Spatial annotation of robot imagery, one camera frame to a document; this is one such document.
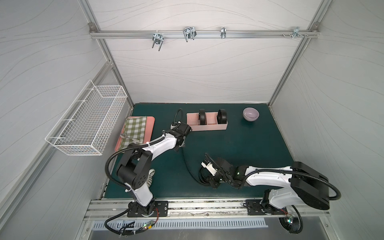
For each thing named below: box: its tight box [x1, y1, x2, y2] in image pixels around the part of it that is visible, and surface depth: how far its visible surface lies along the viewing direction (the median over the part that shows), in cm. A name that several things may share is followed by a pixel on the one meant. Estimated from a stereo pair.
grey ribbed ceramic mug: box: [147, 168, 156, 188], surface depth 82 cm
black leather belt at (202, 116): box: [198, 108, 206, 125], surface depth 106 cm
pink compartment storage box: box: [186, 112, 229, 132], surface depth 106 cm
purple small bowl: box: [242, 107, 260, 122], surface depth 112 cm
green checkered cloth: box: [119, 116, 147, 150], surface depth 106 cm
